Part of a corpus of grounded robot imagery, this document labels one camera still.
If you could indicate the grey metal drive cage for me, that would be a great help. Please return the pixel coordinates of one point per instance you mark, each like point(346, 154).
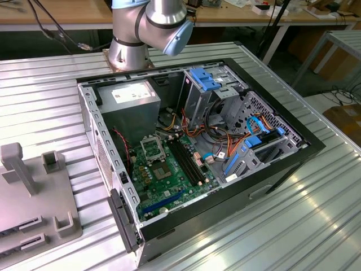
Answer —
point(197, 104)

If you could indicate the white flat box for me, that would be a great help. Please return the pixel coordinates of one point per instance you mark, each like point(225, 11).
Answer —
point(268, 11)

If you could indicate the blue plastic carrier rail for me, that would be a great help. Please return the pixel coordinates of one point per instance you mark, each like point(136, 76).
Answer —
point(234, 162)

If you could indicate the long wooden desk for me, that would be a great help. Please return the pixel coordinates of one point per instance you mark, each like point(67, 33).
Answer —
point(79, 11)

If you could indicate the white SATA port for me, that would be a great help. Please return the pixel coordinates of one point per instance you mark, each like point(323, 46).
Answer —
point(200, 163)

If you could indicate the grey parts rack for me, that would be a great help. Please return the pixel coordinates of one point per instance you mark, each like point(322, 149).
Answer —
point(42, 197)

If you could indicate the brown cardboard box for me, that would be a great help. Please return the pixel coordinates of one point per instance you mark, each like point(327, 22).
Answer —
point(347, 121)

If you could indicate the white PSU label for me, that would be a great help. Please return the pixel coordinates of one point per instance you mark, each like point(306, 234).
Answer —
point(129, 94)

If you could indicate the black RAM slot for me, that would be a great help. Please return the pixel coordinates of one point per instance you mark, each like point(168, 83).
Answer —
point(181, 162)
point(192, 158)
point(189, 159)
point(185, 161)

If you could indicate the grey perforated disk bay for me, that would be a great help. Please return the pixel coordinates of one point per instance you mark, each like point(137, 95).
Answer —
point(259, 104)

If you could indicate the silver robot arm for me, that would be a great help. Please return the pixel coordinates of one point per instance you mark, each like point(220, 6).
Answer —
point(158, 17)

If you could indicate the green motherboard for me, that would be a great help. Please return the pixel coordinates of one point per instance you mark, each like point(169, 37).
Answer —
point(166, 186)

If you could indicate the blue expansion slot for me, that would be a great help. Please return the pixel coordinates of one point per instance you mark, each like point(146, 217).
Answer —
point(163, 202)

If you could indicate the black PC case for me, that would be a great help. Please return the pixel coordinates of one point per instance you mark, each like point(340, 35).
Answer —
point(225, 214)

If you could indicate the grey power supply unit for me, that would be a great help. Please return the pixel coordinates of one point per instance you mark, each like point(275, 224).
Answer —
point(129, 118)

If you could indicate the slatted side table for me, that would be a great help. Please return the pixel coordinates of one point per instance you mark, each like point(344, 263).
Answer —
point(347, 38)

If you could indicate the silver coin battery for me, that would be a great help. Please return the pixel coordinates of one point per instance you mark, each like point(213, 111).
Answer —
point(163, 210)

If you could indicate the blue drive cage latch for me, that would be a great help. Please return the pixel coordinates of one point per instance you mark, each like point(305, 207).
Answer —
point(201, 77)

